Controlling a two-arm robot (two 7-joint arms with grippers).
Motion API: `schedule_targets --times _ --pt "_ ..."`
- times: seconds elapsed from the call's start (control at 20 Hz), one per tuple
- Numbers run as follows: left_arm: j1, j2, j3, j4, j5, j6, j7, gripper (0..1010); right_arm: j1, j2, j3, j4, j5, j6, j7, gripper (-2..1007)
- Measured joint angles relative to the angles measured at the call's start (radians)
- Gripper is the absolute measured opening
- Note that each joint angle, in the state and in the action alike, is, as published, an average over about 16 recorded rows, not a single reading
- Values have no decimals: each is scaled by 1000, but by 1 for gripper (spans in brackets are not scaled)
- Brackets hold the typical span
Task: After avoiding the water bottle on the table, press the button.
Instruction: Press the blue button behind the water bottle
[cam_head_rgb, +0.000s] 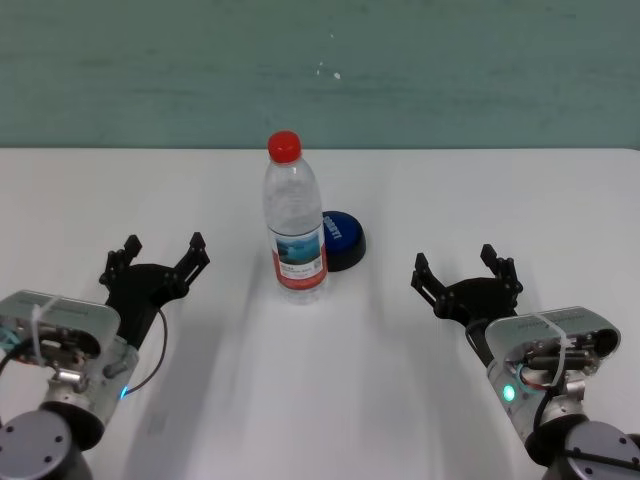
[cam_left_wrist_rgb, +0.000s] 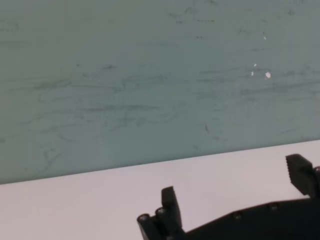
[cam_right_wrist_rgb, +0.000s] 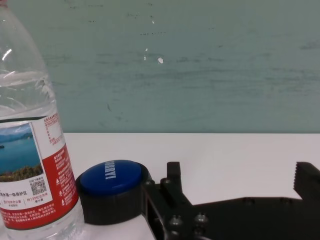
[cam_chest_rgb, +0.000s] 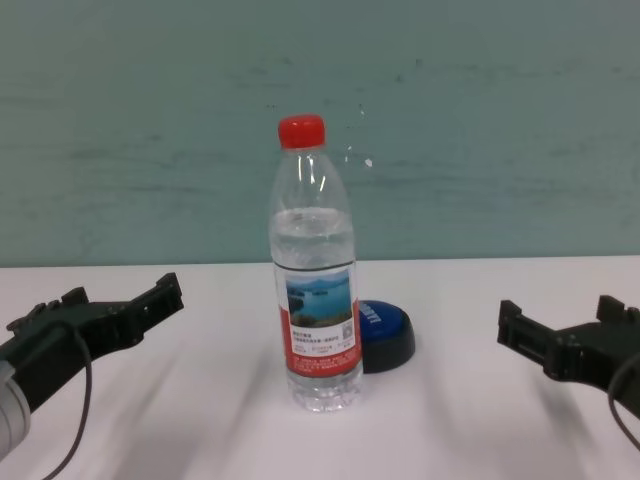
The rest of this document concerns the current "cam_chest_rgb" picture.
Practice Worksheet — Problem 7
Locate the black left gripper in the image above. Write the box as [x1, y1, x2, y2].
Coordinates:
[0, 272, 184, 415]

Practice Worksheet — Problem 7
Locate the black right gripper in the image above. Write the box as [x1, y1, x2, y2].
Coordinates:
[496, 294, 640, 401]

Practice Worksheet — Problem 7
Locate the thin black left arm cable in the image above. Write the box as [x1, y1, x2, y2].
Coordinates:
[29, 323, 95, 480]

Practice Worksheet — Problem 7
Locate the clear red-capped water bottle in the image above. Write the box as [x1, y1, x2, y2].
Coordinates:
[268, 114, 365, 414]

